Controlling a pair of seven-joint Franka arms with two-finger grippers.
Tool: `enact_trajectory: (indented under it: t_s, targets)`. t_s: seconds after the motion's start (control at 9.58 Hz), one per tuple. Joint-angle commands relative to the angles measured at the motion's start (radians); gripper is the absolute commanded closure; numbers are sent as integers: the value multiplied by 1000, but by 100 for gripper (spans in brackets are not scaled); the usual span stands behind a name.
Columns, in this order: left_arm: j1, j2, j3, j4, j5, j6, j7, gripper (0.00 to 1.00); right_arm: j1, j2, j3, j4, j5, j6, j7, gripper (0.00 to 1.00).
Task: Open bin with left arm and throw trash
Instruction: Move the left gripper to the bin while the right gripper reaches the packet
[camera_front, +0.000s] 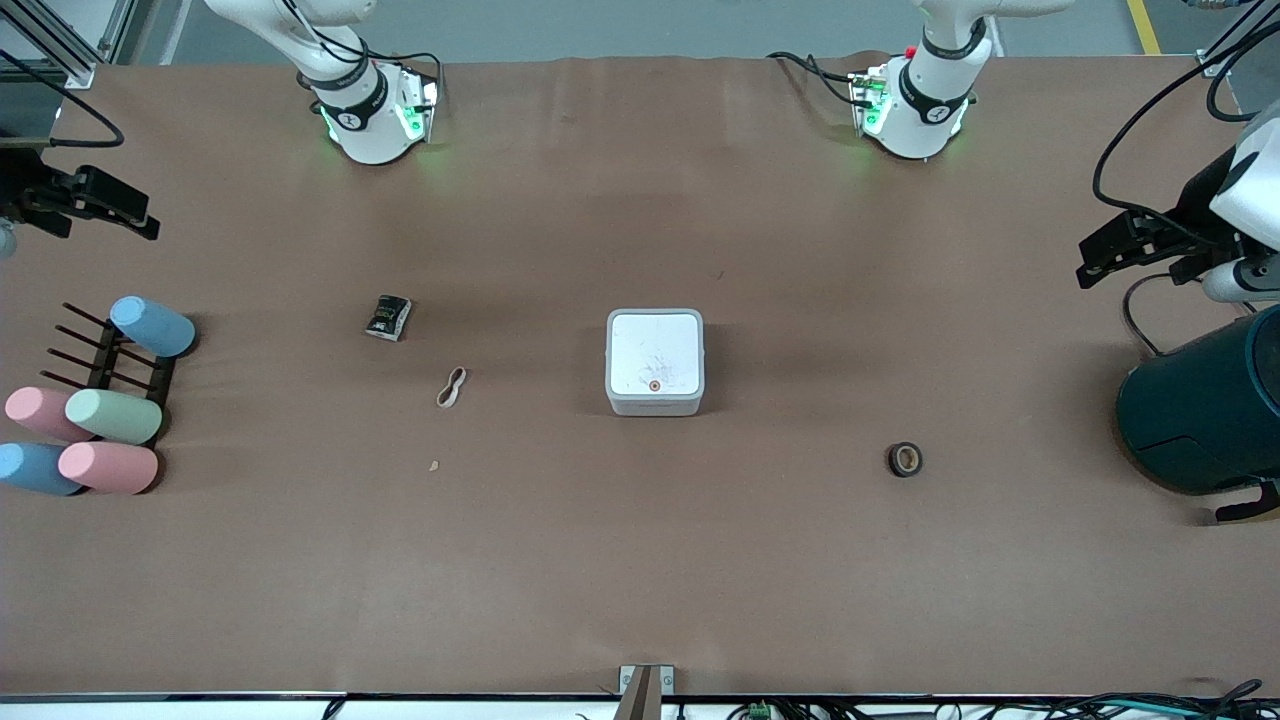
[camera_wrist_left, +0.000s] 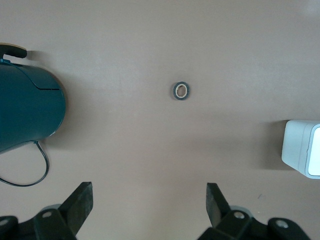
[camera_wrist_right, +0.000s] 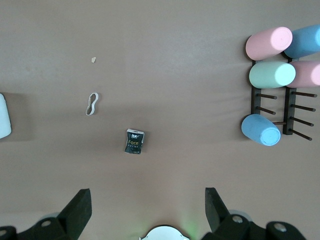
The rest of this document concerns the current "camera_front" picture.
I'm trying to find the blue plastic cup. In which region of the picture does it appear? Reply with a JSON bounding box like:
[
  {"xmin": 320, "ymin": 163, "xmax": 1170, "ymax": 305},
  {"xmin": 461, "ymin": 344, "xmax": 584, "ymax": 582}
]
[
  {"xmin": 0, "ymin": 442, "xmax": 85, "ymax": 497},
  {"xmin": 109, "ymin": 296, "xmax": 198, "ymax": 359}
]

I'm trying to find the black right base cable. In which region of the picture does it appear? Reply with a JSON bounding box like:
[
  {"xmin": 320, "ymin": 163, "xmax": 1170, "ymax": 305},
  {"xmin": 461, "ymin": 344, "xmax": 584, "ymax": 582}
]
[{"xmin": 395, "ymin": 50, "xmax": 447, "ymax": 103}]

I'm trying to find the black left base cable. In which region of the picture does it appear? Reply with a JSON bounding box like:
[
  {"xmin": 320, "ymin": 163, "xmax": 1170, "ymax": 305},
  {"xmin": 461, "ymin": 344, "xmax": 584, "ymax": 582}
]
[{"xmin": 767, "ymin": 50, "xmax": 863, "ymax": 107}]

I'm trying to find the black base cable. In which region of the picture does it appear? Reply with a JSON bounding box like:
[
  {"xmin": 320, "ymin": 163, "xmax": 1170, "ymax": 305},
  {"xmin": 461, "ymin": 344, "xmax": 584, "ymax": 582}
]
[
  {"xmin": 395, "ymin": 50, "xmax": 447, "ymax": 103},
  {"xmin": 767, "ymin": 50, "xmax": 863, "ymax": 107}
]

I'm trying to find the metal table edge bracket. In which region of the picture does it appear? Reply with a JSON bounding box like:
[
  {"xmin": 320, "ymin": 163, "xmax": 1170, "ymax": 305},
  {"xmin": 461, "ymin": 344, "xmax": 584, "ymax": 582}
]
[{"xmin": 618, "ymin": 664, "xmax": 676, "ymax": 720}]

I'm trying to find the aluminium frame profile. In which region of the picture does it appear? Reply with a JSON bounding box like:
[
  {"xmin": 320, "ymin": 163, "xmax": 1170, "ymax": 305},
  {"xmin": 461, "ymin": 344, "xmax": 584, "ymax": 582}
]
[
  {"xmin": 1198, "ymin": 0, "xmax": 1280, "ymax": 79},
  {"xmin": 0, "ymin": 0, "xmax": 151, "ymax": 91}
]

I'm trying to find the green lit base connector box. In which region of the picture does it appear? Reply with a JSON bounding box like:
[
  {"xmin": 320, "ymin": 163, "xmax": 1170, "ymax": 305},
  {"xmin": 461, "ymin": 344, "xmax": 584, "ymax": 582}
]
[
  {"xmin": 849, "ymin": 67, "xmax": 894, "ymax": 137},
  {"xmin": 397, "ymin": 74, "xmax": 442, "ymax": 142}
]

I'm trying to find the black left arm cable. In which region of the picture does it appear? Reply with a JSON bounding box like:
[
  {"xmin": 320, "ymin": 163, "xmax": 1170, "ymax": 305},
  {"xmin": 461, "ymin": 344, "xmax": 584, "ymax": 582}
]
[{"xmin": 1092, "ymin": 18, "xmax": 1280, "ymax": 251}]

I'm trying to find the dark teal round appliance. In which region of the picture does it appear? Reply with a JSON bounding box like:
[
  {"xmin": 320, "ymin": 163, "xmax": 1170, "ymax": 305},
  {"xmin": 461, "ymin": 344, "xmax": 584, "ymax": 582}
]
[{"xmin": 1115, "ymin": 304, "xmax": 1280, "ymax": 524}]

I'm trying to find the pink plastic cup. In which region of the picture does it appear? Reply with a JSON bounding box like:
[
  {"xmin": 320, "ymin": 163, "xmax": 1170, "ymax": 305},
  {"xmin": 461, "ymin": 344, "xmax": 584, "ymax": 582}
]
[
  {"xmin": 58, "ymin": 441, "xmax": 160, "ymax": 496},
  {"xmin": 4, "ymin": 386, "xmax": 91, "ymax": 442}
]

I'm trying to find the brown table cover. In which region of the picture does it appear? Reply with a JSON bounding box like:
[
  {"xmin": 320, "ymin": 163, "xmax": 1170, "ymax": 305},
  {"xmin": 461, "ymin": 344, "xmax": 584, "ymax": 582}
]
[{"xmin": 0, "ymin": 54, "xmax": 1280, "ymax": 698}]

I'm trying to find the teal cable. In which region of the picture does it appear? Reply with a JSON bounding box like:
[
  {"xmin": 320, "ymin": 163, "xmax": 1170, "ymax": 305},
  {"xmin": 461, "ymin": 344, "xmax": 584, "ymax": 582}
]
[{"xmin": 1080, "ymin": 698, "xmax": 1191, "ymax": 720}]

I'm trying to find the black appliance power cable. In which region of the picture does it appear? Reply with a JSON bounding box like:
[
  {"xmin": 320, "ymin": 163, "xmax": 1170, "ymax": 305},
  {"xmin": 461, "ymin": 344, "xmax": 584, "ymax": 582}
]
[{"xmin": 1121, "ymin": 273, "xmax": 1206, "ymax": 358}]

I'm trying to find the black cup rack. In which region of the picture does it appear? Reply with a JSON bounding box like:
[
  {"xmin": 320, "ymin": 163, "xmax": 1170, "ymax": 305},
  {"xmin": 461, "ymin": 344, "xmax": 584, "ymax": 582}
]
[{"xmin": 40, "ymin": 302, "xmax": 177, "ymax": 423}]

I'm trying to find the green plastic cup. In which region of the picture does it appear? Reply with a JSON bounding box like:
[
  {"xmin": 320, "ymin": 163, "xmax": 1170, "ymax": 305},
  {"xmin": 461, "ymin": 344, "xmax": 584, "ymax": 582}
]
[{"xmin": 65, "ymin": 388, "xmax": 164, "ymax": 446}]

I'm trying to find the white square trash bin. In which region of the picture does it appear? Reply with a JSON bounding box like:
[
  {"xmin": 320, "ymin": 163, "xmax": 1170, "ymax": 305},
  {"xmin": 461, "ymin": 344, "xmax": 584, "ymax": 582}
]
[{"xmin": 605, "ymin": 308, "xmax": 706, "ymax": 418}]

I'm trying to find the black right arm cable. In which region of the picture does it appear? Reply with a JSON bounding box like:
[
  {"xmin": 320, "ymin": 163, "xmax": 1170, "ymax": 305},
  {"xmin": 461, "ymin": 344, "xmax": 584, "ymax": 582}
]
[{"xmin": 0, "ymin": 48, "xmax": 127, "ymax": 150}]

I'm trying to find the black snack wrapper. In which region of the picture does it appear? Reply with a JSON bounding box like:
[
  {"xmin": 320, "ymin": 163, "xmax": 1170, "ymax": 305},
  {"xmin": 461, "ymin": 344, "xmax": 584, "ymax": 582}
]
[{"xmin": 365, "ymin": 294, "xmax": 413, "ymax": 343}]

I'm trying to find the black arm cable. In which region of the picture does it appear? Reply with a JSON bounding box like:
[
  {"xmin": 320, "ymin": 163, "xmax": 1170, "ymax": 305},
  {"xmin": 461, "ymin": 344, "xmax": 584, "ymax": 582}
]
[
  {"xmin": 0, "ymin": 48, "xmax": 127, "ymax": 150},
  {"xmin": 1092, "ymin": 18, "xmax": 1280, "ymax": 251}
]

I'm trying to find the black cable bundle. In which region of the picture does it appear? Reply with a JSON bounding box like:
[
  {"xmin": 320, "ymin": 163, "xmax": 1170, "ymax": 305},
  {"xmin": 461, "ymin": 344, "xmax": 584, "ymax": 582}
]
[{"xmin": 1040, "ymin": 680, "xmax": 1280, "ymax": 720}]

